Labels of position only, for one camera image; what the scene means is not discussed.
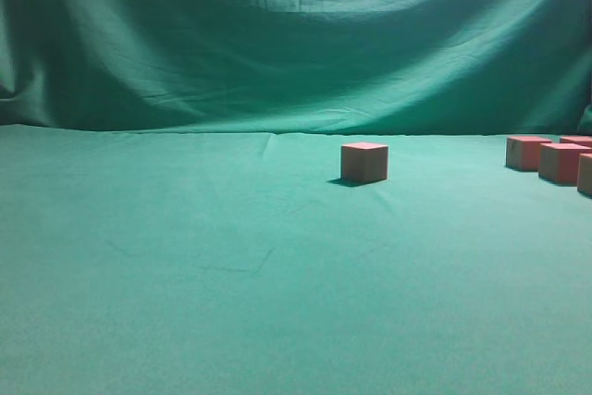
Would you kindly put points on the green cloth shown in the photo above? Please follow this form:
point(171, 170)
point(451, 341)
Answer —
point(173, 219)

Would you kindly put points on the pink cube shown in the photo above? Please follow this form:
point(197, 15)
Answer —
point(584, 176)
point(559, 162)
point(364, 162)
point(523, 152)
point(579, 140)

